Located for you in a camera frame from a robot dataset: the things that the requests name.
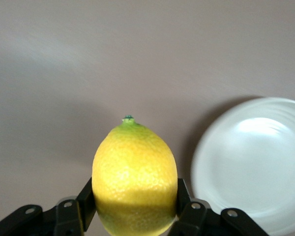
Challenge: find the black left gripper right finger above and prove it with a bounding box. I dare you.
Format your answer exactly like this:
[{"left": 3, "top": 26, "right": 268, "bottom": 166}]
[{"left": 167, "top": 177, "right": 271, "bottom": 236}]

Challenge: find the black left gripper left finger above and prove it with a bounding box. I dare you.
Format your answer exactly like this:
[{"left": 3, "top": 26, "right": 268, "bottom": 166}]
[{"left": 0, "top": 176, "right": 97, "bottom": 236}]

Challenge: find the yellow lemon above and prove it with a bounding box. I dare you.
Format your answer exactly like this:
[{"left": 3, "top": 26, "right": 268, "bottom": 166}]
[{"left": 91, "top": 114, "right": 179, "bottom": 236}]

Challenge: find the beige plate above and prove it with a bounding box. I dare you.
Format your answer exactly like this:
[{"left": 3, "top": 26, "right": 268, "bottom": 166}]
[{"left": 190, "top": 97, "right": 295, "bottom": 236}]

